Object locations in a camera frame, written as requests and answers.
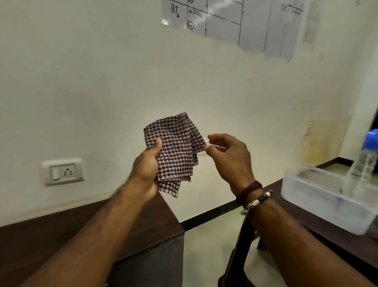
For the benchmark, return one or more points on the person's right hand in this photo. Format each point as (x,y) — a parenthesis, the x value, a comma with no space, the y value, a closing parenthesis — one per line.
(236,165)

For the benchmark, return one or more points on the person's left hand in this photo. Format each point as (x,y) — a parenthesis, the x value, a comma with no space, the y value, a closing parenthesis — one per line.
(144,174)

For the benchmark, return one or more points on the checkered maroon white cloth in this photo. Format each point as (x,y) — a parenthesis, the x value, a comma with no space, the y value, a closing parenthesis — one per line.
(177,147)

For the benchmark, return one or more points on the blue-capped spray bottle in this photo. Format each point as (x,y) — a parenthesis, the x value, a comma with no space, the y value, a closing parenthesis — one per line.
(361,168)

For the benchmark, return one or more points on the brown wooden cabinet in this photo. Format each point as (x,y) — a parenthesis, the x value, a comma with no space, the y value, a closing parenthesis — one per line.
(35,236)

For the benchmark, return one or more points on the person's left forearm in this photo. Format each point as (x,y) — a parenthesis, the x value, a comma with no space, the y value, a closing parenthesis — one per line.
(88,248)

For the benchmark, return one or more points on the person's right forearm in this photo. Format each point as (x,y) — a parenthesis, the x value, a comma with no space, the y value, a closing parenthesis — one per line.
(295,251)

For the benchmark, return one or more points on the small beige tape piece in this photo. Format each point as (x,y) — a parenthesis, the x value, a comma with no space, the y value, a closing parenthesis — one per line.
(308,131)

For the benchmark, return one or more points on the small white socket panel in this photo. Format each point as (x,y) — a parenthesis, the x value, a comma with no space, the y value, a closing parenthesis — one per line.
(62,172)

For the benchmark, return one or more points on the clear plastic container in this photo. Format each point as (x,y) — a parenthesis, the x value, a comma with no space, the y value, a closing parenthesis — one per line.
(319,198)

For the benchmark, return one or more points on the brown plastic stool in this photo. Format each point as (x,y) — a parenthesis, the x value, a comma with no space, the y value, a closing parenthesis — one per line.
(348,242)

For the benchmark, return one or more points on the white hand-drawn chart sheet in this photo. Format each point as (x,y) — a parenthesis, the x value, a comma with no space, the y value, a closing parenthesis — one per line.
(254,23)

